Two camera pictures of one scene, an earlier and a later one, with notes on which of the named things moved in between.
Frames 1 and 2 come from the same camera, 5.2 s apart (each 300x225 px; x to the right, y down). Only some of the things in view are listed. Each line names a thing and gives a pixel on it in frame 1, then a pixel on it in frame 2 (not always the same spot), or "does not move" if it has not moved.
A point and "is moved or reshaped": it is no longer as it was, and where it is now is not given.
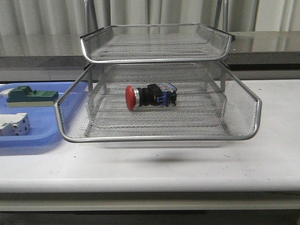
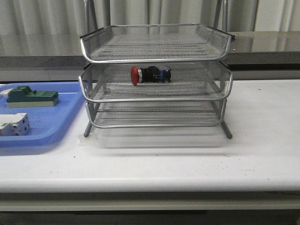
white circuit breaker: (14, 124) does not move
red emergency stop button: (163, 94) to (150, 74)
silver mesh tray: (212, 104) is moved or reshaped
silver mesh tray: (156, 43) does not move
